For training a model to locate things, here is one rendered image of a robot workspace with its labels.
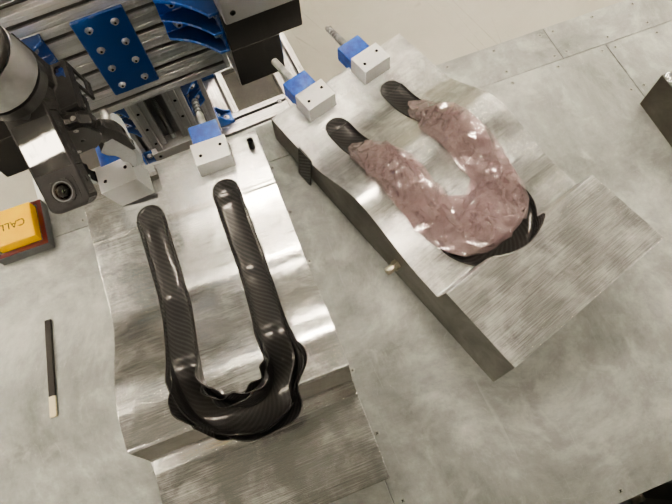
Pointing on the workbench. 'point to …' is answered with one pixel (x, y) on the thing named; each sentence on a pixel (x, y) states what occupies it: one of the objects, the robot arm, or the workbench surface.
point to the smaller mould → (661, 105)
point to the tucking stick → (50, 369)
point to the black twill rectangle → (305, 166)
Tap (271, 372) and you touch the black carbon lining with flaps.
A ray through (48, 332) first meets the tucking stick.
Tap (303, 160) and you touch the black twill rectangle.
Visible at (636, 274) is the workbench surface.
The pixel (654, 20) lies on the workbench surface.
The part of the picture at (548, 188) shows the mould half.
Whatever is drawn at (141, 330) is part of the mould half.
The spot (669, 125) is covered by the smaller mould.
